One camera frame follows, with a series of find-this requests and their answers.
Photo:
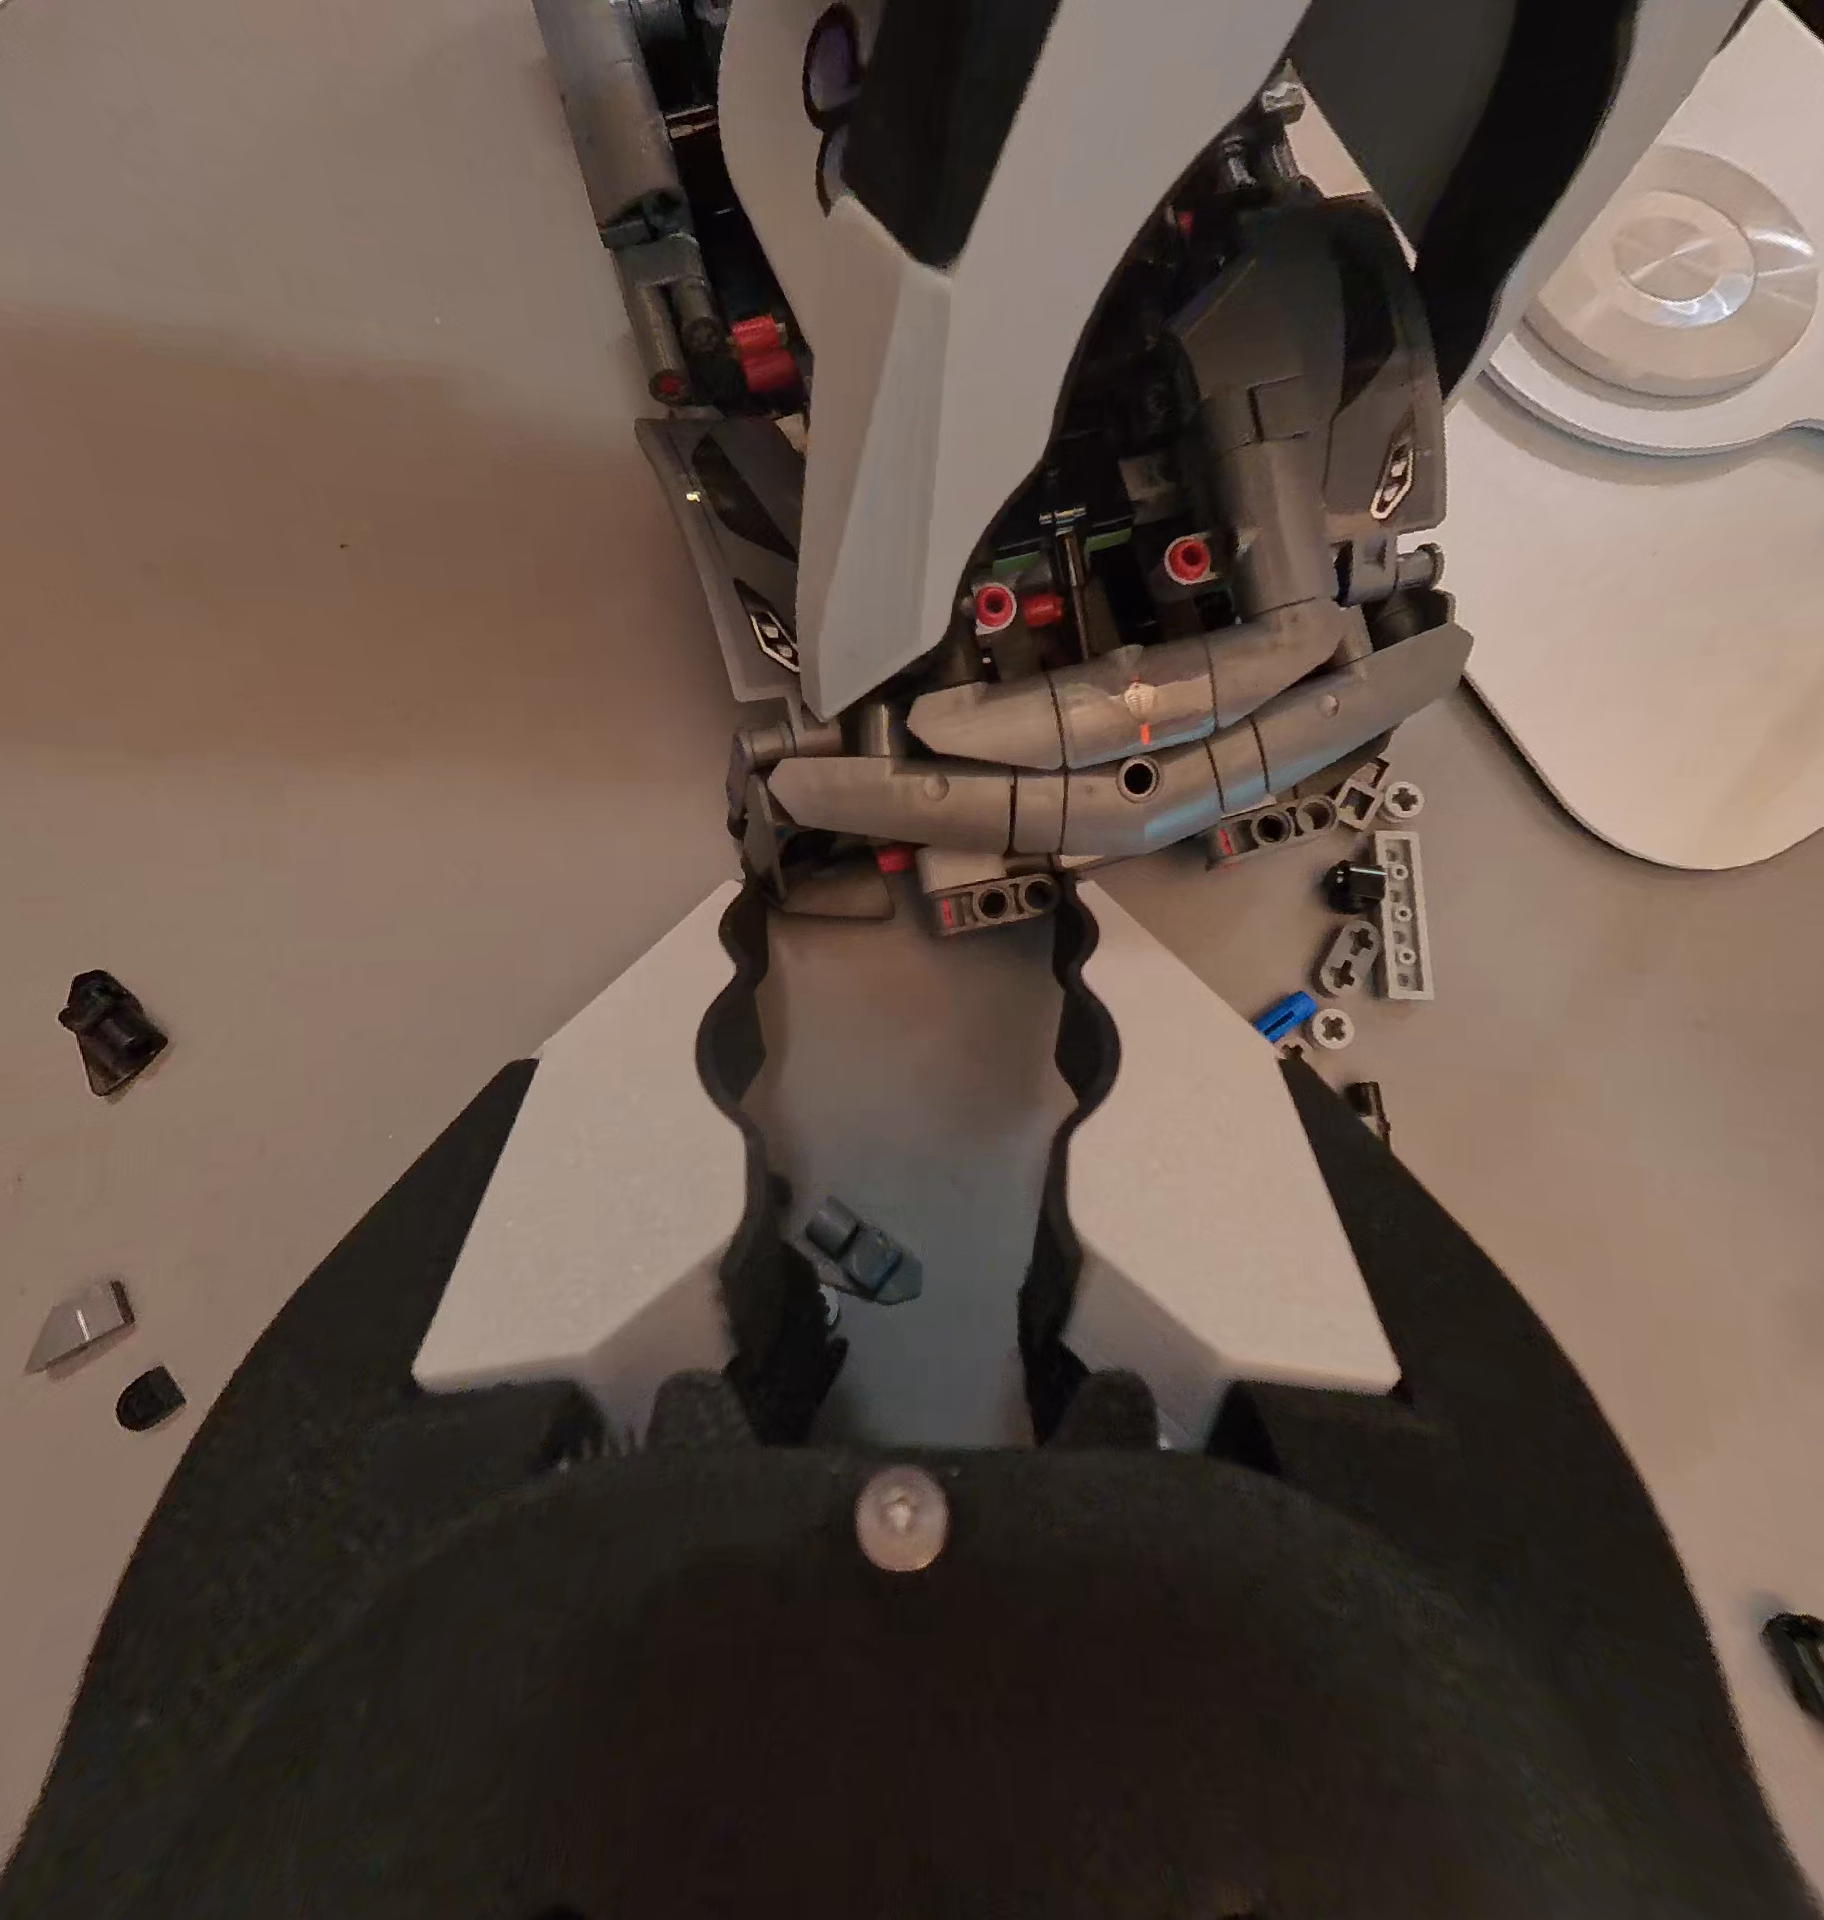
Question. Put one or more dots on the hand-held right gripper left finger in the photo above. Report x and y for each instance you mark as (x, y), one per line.
(582, 1230)

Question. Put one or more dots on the small black lego piece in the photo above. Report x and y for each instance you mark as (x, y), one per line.
(150, 1395)

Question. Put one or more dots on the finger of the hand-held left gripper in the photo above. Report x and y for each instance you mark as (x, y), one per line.
(926, 450)
(1601, 121)

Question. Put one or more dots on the grey lego car model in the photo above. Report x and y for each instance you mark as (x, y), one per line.
(1122, 720)

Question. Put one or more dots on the black lego wedge piece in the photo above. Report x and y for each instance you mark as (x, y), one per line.
(109, 1036)

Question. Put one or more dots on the pile of loose lego pieces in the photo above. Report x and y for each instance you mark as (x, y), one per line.
(1820, 1665)

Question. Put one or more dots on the white rounded base plate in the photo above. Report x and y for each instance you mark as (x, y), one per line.
(1677, 631)

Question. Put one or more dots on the grey lego clip piece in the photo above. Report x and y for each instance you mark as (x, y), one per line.
(860, 1251)

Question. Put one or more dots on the small grey lego slope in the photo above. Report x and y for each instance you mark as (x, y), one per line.
(79, 1325)

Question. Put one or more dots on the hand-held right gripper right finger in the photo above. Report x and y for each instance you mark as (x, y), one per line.
(1227, 1230)

